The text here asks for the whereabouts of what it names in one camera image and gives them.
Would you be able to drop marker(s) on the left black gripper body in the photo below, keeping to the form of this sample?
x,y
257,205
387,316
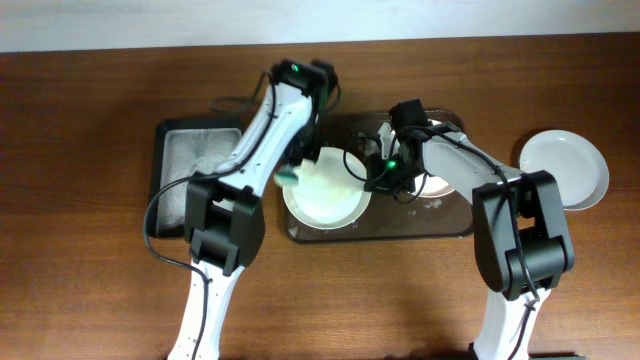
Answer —
x,y
302,151

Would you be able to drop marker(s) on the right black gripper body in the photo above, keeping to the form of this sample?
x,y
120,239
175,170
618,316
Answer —
x,y
380,173

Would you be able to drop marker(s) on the green yellow sponge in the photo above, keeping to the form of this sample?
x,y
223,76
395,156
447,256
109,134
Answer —
x,y
285,178

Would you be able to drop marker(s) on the cream white plate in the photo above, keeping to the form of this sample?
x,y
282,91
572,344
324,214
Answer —
x,y
327,196

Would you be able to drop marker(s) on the light blue plate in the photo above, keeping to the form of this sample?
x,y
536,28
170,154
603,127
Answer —
x,y
579,168

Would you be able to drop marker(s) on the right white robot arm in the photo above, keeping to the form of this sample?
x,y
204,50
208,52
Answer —
x,y
521,238

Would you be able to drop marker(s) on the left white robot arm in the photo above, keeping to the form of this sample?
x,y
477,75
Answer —
x,y
224,219

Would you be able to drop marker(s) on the dark brown serving tray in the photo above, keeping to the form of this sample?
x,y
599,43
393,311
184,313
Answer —
x,y
384,218

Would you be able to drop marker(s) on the black soapy water tray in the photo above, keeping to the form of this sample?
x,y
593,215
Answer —
x,y
182,148

